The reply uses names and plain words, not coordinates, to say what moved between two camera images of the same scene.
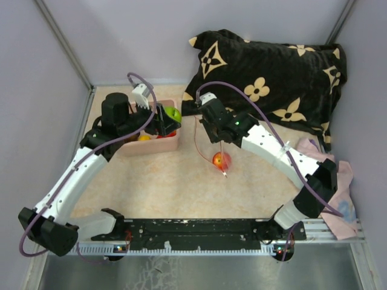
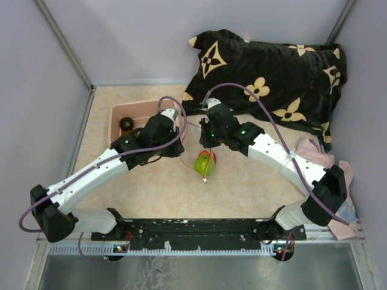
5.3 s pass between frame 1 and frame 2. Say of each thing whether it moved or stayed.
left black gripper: moved
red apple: moved
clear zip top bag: moved
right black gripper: stayed
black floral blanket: stayed
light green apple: moved
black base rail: stayed
